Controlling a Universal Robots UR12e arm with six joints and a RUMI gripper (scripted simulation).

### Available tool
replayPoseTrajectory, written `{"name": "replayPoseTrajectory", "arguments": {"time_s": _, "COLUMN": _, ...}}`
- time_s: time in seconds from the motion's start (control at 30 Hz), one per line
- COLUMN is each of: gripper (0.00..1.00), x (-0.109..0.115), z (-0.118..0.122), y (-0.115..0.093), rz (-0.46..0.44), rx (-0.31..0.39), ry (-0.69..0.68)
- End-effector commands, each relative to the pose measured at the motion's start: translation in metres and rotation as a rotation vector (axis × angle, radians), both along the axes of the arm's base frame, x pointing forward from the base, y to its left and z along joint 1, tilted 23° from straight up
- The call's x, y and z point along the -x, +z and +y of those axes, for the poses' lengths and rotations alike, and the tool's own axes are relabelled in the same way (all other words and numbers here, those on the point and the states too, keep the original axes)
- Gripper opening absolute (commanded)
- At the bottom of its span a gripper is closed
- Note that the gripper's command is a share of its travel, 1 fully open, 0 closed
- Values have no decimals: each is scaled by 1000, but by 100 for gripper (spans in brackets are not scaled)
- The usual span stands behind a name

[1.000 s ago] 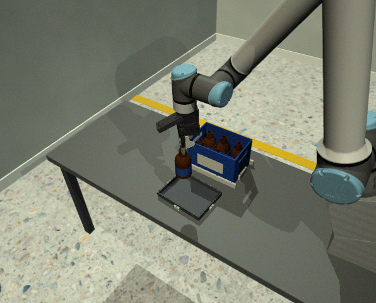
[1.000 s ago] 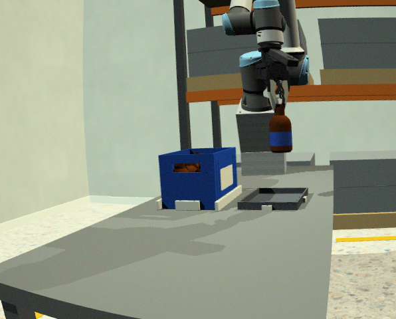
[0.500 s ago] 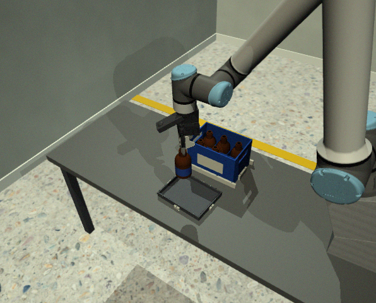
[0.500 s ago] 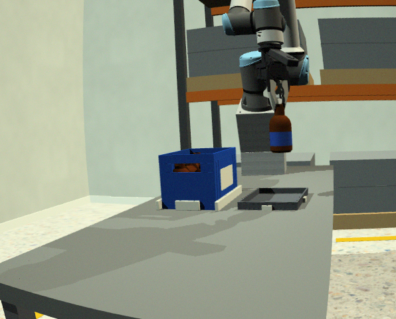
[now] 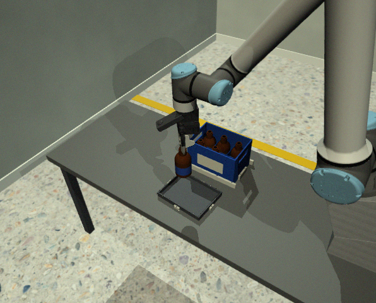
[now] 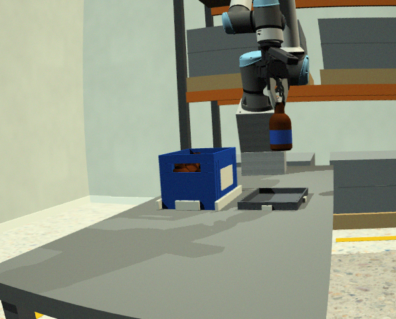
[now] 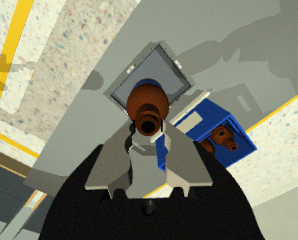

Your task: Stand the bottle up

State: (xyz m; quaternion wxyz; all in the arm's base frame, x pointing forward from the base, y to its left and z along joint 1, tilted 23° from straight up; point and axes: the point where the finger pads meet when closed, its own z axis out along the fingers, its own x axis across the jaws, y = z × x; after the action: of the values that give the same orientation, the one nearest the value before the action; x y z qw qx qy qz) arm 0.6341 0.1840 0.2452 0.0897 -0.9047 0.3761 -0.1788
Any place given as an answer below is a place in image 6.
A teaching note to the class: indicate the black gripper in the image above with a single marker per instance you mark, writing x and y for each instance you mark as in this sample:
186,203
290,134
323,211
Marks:
273,68

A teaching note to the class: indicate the dark blue crate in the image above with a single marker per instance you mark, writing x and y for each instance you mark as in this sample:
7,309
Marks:
218,176

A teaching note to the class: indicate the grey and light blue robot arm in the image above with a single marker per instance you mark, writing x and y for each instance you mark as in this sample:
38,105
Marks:
267,21

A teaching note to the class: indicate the cream flat bar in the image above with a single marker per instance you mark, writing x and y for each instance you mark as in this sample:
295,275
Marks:
219,204

